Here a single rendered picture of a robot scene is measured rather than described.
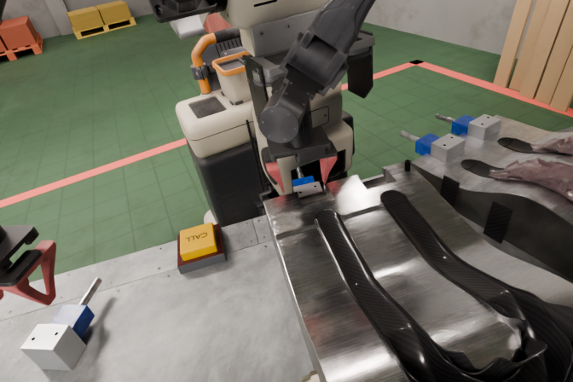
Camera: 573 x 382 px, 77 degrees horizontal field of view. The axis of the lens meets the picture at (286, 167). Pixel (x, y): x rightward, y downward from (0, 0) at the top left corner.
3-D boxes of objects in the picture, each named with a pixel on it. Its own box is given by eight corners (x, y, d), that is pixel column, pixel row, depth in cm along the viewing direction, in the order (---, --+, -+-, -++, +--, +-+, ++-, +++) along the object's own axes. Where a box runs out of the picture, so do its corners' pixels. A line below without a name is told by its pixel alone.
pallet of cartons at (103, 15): (132, 19, 786) (124, -2, 763) (136, 25, 719) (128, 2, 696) (74, 32, 753) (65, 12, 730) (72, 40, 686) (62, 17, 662)
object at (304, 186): (288, 180, 79) (285, 159, 76) (310, 176, 79) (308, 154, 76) (300, 220, 68) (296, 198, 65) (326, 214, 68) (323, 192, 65)
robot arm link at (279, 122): (350, 60, 54) (301, 29, 53) (345, 92, 45) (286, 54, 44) (308, 119, 61) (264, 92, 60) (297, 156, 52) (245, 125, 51)
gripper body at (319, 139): (332, 153, 60) (328, 112, 56) (272, 164, 60) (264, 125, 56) (322, 135, 66) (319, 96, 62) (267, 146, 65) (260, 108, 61)
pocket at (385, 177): (355, 191, 64) (355, 174, 62) (384, 183, 65) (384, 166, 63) (367, 206, 60) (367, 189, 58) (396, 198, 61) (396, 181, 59)
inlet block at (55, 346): (92, 290, 61) (77, 269, 58) (118, 290, 60) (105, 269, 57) (41, 369, 51) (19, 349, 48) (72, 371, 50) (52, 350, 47)
